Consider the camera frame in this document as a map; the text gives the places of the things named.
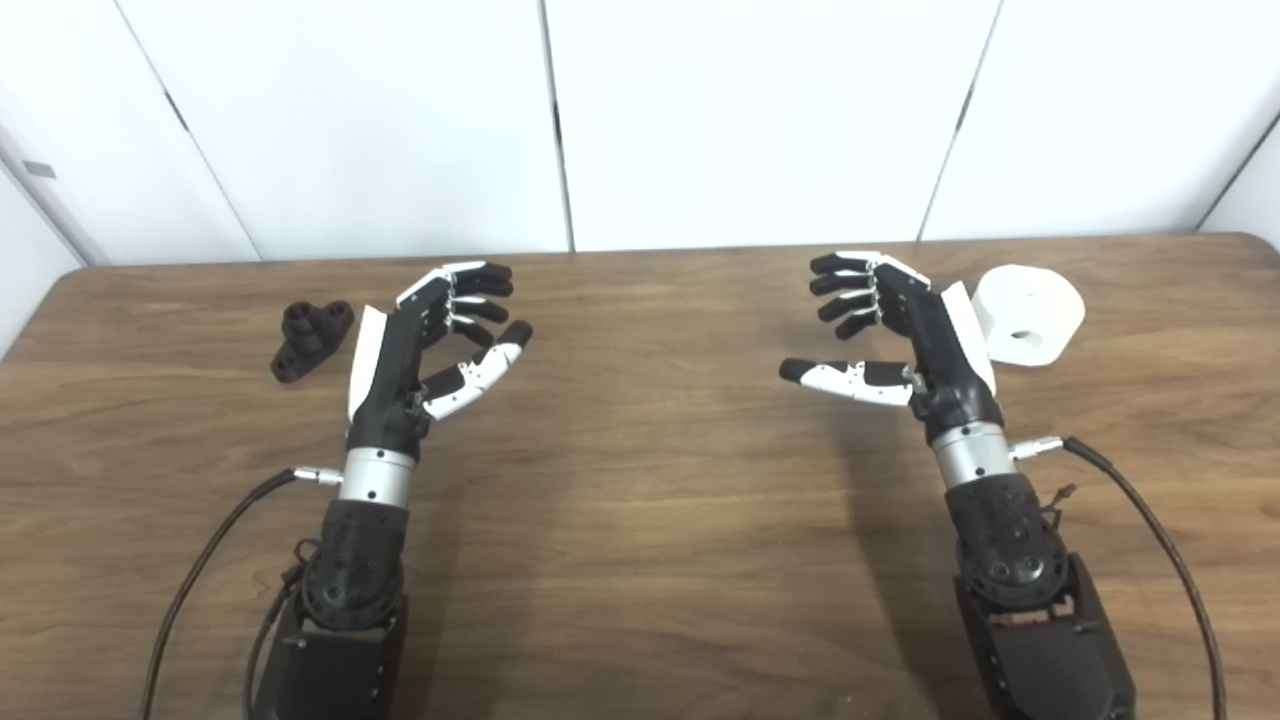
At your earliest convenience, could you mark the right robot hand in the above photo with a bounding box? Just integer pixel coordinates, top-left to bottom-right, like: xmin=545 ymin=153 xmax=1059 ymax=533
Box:
xmin=778 ymin=250 xmax=1004 ymax=446

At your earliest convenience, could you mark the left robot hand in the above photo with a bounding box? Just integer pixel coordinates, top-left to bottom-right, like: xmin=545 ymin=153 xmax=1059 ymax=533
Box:
xmin=345 ymin=260 xmax=535 ymax=461

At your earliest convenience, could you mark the black holder with flange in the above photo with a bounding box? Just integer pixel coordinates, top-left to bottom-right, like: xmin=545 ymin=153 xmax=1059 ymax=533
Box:
xmin=270 ymin=300 xmax=356 ymax=384

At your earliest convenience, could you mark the round white piece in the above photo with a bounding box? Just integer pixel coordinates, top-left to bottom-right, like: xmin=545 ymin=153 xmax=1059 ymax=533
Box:
xmin=970 ymin=264 xmax=1087 ymax=368

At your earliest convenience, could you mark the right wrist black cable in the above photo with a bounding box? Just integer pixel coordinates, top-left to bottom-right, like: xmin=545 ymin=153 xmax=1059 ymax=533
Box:
xmin=1010 ymin=435 xmax=1229 ymax=720

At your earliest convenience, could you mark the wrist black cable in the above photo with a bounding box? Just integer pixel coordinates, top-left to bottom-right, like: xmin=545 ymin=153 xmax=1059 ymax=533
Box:
xmin=1010 ymin=435 xmax=1229 ymax=720
xmin=138 ymin=465 xmax=346 ymax=720

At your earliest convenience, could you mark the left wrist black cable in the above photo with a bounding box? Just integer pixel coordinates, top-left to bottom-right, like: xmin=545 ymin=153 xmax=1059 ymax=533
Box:
xmin=138 ymin=465 xmax=346 ymax=720

